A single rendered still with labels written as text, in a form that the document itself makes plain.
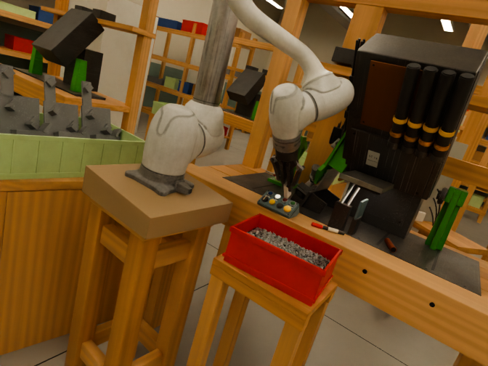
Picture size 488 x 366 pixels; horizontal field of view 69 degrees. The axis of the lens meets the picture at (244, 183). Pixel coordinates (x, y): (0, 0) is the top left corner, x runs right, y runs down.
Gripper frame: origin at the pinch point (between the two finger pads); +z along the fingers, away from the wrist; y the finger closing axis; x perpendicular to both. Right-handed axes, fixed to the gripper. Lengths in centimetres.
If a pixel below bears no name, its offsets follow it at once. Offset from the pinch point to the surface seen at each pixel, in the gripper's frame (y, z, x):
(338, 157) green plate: 5.5, 5.2, 31.0
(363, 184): 22.9, -2.6, 13.6
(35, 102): -108, -22, -29
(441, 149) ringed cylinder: 41, -17, 26
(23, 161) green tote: -81, -17, -51
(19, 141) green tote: -81, -24, -49
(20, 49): -635, 124, 158
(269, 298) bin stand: 17.7, 2.5, -38.5
